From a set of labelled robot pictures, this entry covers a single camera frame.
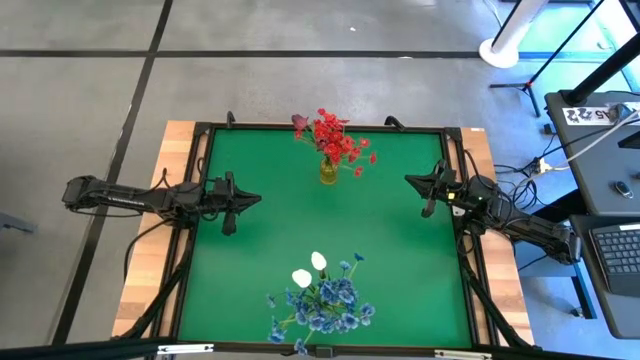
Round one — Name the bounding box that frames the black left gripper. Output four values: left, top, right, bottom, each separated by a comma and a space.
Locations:
199, 186, 263, 237

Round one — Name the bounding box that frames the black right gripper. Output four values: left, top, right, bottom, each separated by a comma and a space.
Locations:
404, 171, 477, 220

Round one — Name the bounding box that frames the white tulip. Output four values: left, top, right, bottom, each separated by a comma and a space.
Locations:
291, 268, 314, 290

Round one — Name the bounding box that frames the dark red tulip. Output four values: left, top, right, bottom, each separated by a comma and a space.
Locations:
291, 113, 311, 141

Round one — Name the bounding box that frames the red carnation bunch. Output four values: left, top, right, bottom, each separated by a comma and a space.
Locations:
308, 107, 351, 161

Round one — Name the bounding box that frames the blue flower bunch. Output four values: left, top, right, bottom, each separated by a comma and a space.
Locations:
264, 252, 377, 357

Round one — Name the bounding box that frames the yellow glass vase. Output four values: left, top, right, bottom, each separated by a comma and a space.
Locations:
319, 155, 339, 186

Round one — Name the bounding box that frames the green table mat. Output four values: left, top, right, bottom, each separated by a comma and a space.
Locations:
175, 127, 474, 350

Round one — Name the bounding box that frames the black diagonal strut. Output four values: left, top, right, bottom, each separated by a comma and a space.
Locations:
117, 244, 194, 342
458, 249, 534, 351

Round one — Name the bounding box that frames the black tripod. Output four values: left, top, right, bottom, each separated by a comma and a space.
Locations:
488, 0, 609, 119

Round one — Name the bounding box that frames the white pole with round base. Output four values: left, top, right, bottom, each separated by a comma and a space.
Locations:
478, 0, 551, 70

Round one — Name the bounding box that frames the black desk with label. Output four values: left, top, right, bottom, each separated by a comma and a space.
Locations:
543, 89, 640, 217

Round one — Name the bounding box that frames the white paper label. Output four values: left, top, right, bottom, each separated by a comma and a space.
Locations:
562, 105, 615, 126

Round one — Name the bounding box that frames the black key fob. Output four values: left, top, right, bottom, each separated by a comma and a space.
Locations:
613, 179, 635, 200

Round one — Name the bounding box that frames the black keyboard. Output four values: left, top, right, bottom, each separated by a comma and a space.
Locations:
588, 222, 640, 297

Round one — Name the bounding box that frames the black slanted pole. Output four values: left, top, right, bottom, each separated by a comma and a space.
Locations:
562, 32, 640, 107

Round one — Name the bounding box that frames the black desk with keyboard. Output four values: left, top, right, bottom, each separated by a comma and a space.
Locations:
568, 213, 640, 341

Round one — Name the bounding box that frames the grey floor object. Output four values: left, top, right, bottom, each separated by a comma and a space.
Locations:
0, 211, 39, 235

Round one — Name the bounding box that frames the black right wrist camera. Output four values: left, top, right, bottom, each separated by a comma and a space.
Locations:
433, 158, 459, 185

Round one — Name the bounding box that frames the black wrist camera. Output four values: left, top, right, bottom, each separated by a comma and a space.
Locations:
213, 170, 237, 195
433, 158, 459, 185

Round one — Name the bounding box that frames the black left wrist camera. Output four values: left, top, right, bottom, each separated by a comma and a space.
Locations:
213, 170, 237, 195

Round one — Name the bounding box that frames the black table frame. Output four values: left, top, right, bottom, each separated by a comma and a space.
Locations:
149, 118, 501, 354

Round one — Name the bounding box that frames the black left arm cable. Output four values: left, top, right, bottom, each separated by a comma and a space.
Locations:
122, 217, 174, 284

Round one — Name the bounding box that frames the silver bracket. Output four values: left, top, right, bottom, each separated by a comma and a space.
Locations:
156, 342, 215, 356
432, 348, 494, 360

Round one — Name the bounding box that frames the white cable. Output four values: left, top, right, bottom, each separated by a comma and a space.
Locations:
549, 110, 640, 171

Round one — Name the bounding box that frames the black camera frame bar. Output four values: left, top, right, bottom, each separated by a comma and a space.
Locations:
0, 338, 640, 360

